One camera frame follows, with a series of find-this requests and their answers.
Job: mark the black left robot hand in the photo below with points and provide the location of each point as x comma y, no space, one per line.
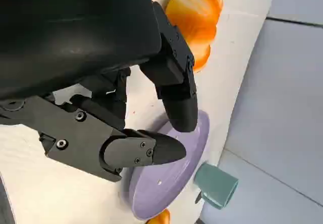
75,32

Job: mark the pale green mug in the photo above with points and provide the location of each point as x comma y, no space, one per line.
217,183

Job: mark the lilac plate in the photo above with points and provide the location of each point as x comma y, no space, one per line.
164,183

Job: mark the orange white toy bread roll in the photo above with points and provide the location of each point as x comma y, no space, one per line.
196,14
161,219

